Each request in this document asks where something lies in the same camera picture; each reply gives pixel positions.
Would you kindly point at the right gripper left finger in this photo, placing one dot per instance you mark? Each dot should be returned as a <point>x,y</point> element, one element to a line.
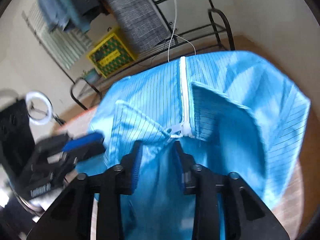
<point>70,215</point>

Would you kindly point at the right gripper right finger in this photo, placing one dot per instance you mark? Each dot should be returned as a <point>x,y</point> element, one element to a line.
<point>226,207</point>

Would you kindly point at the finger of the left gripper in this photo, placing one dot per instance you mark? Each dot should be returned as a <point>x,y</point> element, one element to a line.
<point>85,147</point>

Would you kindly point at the light blue striped coat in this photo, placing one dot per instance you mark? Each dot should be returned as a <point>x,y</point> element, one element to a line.
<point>232,111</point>

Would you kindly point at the black metal clothes rack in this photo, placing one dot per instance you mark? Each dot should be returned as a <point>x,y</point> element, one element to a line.
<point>212,23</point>

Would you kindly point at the pink plaid bed blanket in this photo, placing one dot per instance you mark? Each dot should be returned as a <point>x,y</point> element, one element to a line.
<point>301,198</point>

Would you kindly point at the small potted plant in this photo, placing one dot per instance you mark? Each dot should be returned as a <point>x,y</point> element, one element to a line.
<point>91,75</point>

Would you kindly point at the yellow green patterned box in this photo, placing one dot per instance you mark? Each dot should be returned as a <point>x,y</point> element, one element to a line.
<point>112,53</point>

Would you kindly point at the green striped white cloth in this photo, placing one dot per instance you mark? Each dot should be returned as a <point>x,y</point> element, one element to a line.
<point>65,48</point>

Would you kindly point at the hanging teal shirt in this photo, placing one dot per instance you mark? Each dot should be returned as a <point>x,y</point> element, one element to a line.
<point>79,21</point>

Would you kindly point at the hanging grey plaid coat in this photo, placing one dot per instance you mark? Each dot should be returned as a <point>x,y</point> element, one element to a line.
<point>139,22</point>

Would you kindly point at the white ring light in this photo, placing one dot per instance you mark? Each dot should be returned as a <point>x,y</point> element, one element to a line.
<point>48,115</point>

